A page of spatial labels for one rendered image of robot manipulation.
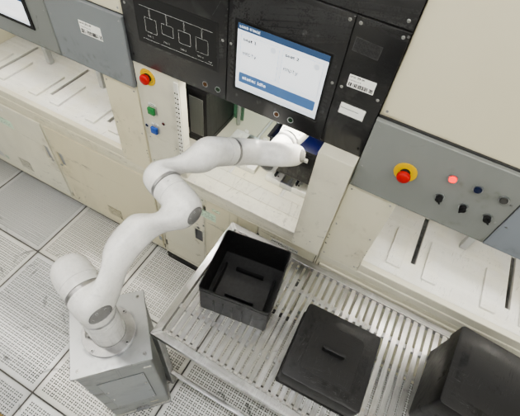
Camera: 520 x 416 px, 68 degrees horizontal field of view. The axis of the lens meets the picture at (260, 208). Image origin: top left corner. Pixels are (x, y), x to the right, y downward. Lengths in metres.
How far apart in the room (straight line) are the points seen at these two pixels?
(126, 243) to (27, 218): 1.88
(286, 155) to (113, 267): 0.64
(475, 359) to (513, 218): 0.49
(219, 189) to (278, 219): 0.30
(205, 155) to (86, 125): 1.15
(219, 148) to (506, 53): 0.72
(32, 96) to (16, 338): 1.30
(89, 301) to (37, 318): 1.42
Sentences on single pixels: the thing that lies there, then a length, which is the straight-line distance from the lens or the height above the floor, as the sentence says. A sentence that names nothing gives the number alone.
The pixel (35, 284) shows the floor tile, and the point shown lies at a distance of 2.70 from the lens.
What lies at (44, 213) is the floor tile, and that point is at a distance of 2.98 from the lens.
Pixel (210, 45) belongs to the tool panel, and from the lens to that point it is 1.28.
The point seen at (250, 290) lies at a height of 0.77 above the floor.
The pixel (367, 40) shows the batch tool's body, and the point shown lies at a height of 1.75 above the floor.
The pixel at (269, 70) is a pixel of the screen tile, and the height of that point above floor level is 1.57.
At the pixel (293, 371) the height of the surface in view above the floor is 0.86.
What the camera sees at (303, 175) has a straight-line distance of 1.67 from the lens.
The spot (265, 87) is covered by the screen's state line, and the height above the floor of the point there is 1.51.
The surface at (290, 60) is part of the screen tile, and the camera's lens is 1.16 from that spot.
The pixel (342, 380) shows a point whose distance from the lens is 1.46.
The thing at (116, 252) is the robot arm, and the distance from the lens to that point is 1.18.
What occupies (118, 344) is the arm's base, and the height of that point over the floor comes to 0.77.
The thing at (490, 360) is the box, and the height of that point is 1.01.
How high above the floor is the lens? 2.23
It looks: 53 degrees down
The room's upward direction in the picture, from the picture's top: 9 degrees clockwise
